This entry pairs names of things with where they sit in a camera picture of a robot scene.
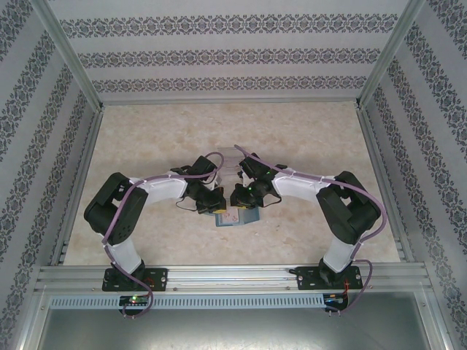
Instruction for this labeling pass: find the teal card holder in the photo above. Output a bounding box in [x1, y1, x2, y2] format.
[213, 206, 261, 229]

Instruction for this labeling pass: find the clear plastic tray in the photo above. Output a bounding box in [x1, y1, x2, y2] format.
[220, 145, 244, 179]

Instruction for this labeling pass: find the left controller circuit board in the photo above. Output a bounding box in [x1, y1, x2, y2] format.
[119, 295, 151, 307]

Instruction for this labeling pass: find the controller circuit board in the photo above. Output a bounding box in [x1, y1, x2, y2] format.
[324, 293, 350, 306]
[119, 295, 151, 307]

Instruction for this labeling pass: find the grey metal sheet panel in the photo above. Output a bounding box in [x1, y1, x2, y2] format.
[36, 308, 449, 350]

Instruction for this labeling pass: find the right controller circuit board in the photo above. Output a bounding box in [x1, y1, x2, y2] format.
[324, 293, 350, 306]

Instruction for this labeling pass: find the aluminium mounting rail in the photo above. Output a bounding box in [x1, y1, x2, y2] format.
[36, 265, 430, 292]

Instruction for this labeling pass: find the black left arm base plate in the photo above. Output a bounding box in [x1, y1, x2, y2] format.
[101, 268, 169, 292]

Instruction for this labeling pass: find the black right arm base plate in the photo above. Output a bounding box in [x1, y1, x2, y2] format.
[297, 265, 364, 292]

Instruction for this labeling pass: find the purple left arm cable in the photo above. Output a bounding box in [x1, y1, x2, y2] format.
[101, 152, 225, 319]

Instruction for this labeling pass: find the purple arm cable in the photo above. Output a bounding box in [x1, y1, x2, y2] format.
[233, 144, 387, 318]
[101, 152, 225, 319]

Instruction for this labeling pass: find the grey slotted cable duct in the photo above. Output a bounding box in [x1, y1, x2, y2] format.
[49, 294, 325, 309]

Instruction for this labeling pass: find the aluminium table side rail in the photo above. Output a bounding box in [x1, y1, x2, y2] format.
[49, 109, 105, 267]
[356, 109, 415, 264]

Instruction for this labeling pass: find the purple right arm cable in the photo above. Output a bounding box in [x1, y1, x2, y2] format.
[233, 144, 387, 318]

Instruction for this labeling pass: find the aluminium frame post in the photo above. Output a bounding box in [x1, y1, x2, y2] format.
[354, 0, 428, 110]
[28, 0, 107, 112]

